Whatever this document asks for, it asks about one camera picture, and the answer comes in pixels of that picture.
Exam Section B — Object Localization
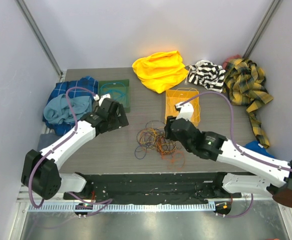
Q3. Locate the light blue wire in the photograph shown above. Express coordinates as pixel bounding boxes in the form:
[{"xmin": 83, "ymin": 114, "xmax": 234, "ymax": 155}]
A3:
[
  {"xmin": 100, "ymin": 79, "xmax": 131, "ymax": 103},
  {"xmin": 99, "ymin": 79, "xmax": 130, "ymax": 105}
]

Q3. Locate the yellow wire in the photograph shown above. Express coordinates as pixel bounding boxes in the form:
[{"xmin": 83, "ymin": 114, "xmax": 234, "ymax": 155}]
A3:
[{"xmin": 168, "ymin": 86, "xmax": 201, "ymax": 123}]

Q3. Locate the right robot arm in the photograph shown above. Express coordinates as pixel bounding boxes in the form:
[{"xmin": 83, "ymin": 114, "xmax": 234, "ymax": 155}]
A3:
[{"xmin": 164, "ymin": 116, "xmax": 292, "ymax": 208}]

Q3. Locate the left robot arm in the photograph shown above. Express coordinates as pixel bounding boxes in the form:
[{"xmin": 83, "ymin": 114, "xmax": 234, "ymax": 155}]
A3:
[{"xmin": 21, "ymin": 96, "xmax": 129, "ymax": 200}]

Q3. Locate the green plastic bin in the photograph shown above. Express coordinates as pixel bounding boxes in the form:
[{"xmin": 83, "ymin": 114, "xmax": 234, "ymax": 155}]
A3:
[{"xmin": 98, "ymin": 79, "xmax": 131, "ymax": 113}]

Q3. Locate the yellow plastic bin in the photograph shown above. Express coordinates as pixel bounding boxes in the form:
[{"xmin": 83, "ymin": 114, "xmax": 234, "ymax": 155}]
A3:
[{"xmin": 165, "ymin": 88, "xmax": 200, "ymax": 127}]

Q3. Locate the blue plaid cloth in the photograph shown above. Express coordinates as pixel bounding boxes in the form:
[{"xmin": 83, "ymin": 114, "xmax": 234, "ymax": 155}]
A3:
[{"xmin": 43, "ymin": 76, "xmax": 98, "ymax": 136}]

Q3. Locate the light blue cloth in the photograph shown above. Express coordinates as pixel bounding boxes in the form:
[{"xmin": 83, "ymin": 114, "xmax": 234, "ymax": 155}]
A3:
[{"xmin": 43, "ymin": 94, "xmax": 92, "ymax": 125}]

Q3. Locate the grey folded cloth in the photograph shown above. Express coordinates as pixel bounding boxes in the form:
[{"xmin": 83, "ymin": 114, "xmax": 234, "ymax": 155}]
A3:
[{"xmin": 37, "ymin": 132, "xmax": 61, "ymax": 152}]

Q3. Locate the yellow cloth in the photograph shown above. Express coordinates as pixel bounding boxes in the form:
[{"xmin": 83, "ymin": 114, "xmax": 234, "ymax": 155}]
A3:
[{"xmin": 132, "ymin": 50, "xmax": 188, "ymax": 94}]

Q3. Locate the black white striped cloth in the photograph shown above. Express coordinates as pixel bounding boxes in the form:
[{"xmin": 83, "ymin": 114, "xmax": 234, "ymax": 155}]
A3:
[{"xmin": 185, "ymin": 59, "xmax": 226, "ymax": 93}]

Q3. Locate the bright blue cloth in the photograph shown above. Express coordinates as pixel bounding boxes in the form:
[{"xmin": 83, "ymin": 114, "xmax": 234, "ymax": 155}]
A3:
[{"xmin": 244, "ymin": 140, "xmax": 274, "ymax": 158}]

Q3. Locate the yellow black plaid shirt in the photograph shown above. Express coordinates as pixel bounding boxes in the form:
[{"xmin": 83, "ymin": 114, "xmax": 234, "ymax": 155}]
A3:
[{"xmin": 224, "ymin": 58, "xmax": 274, "ymax": 149}]

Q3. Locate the pink cloth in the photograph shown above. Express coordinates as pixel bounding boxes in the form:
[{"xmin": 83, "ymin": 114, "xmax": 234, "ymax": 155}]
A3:
[{"xmin": 222, "ymin": 54, "xmax": 241, "ymax": 68}]

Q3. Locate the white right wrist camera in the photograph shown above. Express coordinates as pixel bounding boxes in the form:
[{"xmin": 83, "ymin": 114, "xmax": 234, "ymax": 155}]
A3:
[{"xmin": 175, "ymin": 102, "xmax": 194, "ymax": 121}]

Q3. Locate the tangled coloured wire pile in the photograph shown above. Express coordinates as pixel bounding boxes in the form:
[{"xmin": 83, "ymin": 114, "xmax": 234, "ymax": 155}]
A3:
[{"xmin": 134, "ymin": 120, "xmax": 186, "ymax": 171}]

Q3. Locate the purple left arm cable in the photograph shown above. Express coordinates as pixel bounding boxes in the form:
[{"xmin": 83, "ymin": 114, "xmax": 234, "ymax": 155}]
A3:
[{"xmin": 28, "ymin": 86, "xmax": 113, "ymax": 216}]

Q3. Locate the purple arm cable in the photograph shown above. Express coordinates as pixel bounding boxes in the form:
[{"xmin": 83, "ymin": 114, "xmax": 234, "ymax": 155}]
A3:
[
  {"xmin": 175, "ymin": 91, "xmax": 292, "ymax": 218},
  {"xmin": 28, "ymin": 86, "xmax": 113, "ymax": 216}
]

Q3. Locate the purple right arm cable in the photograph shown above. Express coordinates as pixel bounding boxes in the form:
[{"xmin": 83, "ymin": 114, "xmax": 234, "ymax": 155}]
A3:
[{"xmin": 175, "ymin": 91, "xmax": 292, "ymax": 218}]

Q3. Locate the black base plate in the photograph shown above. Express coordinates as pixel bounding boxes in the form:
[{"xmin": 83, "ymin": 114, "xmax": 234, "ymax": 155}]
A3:
[{"xmin": 75, "ymin": 172, "xmax": 241, "ymax": 205}]

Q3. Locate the aluminium frame rail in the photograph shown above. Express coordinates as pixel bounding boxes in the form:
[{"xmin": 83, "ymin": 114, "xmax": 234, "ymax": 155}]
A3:
[{"xmin": 17, "ymin": 181, "xmax": 291, "ymax": 213}]

